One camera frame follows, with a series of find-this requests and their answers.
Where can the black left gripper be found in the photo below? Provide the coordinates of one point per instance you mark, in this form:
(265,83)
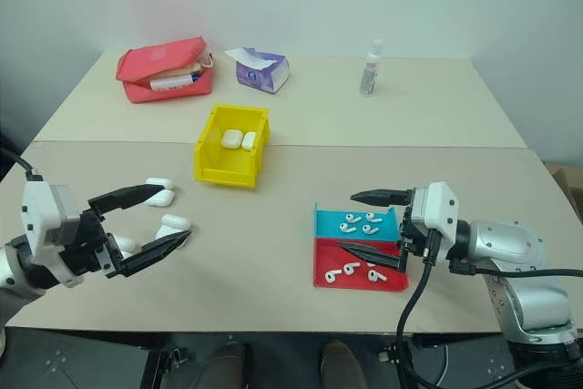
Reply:
(91,250)

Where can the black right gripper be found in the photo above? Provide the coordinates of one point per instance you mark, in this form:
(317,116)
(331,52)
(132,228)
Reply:
(410,238)

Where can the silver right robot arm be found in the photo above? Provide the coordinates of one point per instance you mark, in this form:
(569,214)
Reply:
(519,261)

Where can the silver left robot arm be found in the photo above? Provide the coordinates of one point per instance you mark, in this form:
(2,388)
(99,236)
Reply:
(11,266)

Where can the yellow plastic bin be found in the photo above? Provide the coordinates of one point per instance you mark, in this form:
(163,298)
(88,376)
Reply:
(214,159)

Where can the white earbud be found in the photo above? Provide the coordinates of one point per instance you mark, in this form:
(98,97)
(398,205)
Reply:
(375,275)
(346,228)
(372,216)
(331,275)
(350,267)
(351,217)
(370,229)

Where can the blue plastic tray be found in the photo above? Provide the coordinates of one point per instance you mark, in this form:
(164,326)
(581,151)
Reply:
(325,225)

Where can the red plastic tray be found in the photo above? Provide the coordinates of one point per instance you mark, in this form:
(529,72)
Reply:
(346,282)

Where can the dark brown rounded shape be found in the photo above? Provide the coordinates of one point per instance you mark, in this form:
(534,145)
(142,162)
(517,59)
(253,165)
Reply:
(228,364)
(339,361)

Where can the white tube with red print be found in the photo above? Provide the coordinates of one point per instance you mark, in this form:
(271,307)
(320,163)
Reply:
(170,83)

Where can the clear small bottle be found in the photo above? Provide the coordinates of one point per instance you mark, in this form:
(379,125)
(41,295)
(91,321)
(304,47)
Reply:
(370,72)

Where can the red fabric pouch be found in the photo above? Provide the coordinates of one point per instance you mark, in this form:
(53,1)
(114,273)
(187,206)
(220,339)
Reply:
(155,56)

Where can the purple tissue pack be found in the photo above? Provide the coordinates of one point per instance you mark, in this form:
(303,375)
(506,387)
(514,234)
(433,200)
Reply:
(259,72)

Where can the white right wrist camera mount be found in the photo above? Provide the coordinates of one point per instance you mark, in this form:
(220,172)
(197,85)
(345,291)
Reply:
(439,216)

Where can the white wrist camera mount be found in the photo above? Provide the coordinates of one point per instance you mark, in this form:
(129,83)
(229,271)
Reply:
(38,207)
(439,216)

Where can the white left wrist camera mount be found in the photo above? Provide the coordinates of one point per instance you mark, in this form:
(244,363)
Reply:
(38,207)

